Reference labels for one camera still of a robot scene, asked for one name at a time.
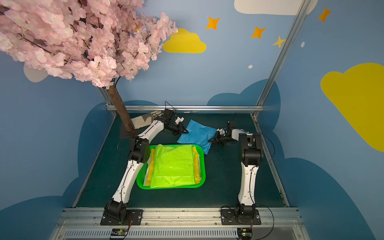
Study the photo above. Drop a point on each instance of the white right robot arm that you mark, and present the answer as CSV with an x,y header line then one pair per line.
x,y
251,155

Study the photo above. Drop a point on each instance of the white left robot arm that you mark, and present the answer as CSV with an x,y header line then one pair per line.
x,y
115,212

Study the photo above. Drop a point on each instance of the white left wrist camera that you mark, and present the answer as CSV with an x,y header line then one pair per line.
x,y
179,120

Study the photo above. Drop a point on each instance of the right circuit board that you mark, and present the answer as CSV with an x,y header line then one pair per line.
x,y
244,234

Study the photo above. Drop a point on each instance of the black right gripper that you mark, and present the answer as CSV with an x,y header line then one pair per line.
x,y
220,138

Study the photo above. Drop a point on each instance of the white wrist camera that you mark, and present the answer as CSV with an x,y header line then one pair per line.
x,y
179,120
221,131

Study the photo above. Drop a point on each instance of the yellow raincoat back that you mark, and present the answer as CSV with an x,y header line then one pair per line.
x,y
197,174

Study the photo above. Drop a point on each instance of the tree base plate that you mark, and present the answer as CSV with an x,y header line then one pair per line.
x,y
126,134

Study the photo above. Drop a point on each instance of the yellow raincoat front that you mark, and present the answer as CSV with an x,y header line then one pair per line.
x,y
151,162

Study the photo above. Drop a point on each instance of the circuit board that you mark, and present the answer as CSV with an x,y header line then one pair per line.
x,y
244,234
119,233

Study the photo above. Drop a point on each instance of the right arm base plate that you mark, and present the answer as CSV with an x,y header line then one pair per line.
x,y
234,217

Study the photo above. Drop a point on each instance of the aluminium frame post left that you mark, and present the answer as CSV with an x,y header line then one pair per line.
x,y
104,94

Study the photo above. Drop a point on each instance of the aluminium frame post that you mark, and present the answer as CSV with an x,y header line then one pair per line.
x,y
104,94
303,11

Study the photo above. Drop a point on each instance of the yellow raincoat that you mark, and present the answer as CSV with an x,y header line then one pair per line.
x,y
197,174
151,162

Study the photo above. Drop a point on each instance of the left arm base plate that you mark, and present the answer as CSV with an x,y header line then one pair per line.
x,y
129,216

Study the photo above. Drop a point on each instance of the pink cherry blossom tree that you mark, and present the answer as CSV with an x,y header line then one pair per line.
x,y
92,41

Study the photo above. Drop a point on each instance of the green plastic basket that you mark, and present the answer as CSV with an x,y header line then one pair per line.
x,y
140,177

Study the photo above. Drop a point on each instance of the blue raincoat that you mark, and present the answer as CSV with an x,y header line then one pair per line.
x,y
198,135

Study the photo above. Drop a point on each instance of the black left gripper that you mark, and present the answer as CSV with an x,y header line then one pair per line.
x,y
177,127

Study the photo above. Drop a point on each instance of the aluminium frame crossbar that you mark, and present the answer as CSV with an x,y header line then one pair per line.
x,y
197,108

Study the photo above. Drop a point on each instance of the left circuit board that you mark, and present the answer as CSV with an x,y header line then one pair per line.
x,y
119,233

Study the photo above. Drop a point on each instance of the aluminium frame post right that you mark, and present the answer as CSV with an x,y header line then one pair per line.
x,y
303,11

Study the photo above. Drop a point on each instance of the beige folded cloth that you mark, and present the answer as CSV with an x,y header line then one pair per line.
x,y
146,119

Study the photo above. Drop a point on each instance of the lime green raincoat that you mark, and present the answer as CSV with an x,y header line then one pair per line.
x,y
173,167

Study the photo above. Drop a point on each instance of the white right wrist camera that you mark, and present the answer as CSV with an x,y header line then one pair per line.
x,y
221,131

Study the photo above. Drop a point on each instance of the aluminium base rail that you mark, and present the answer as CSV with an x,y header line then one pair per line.
x,y
180,224

